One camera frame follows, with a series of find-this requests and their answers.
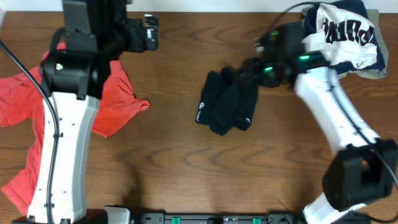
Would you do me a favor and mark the white printed t-shirt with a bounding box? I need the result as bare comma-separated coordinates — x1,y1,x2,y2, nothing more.
301,2,378,70

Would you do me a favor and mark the black t-shirt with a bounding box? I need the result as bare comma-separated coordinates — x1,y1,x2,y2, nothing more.
195,67,259,136

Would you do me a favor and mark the red t-shirt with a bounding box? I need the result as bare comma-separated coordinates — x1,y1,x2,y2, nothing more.
1,60,150,215

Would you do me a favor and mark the grey garment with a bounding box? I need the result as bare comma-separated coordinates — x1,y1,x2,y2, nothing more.
300,7,389,80

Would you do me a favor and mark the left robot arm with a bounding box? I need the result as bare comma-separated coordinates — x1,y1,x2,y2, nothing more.
18,0,159,224

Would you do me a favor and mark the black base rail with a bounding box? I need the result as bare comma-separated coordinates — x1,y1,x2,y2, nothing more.
104,205,398,224

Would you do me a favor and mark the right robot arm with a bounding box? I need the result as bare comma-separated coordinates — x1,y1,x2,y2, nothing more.
240,22,397,223

